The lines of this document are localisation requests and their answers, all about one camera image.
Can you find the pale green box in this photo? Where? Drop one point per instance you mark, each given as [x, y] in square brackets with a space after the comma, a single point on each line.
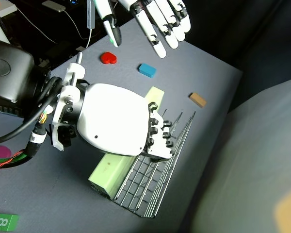
[111, 170]

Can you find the red heart block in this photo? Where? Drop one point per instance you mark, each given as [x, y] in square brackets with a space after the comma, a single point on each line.
[108, 58]

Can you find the blue rounded block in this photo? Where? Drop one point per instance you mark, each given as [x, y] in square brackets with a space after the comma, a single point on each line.
[147, 70]

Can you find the brown rectangular block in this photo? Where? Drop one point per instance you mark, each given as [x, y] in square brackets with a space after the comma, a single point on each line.
[198, 99]

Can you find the grey table cloth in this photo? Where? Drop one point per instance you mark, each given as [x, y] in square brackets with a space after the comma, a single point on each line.
[63, 194]

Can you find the grey usb hub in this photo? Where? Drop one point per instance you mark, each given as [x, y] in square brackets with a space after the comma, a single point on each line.
[90, 14]

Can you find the magenta heart block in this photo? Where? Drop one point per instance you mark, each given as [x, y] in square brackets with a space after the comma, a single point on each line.
[0, 152]

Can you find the silver flat device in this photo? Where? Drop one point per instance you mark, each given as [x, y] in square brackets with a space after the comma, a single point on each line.
[53, 6]

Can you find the large grey rounded cover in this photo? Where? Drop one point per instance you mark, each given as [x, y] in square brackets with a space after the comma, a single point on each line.
[252, 157]

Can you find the green block with number eight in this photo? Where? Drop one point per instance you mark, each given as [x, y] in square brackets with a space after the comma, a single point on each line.
[6, 222]

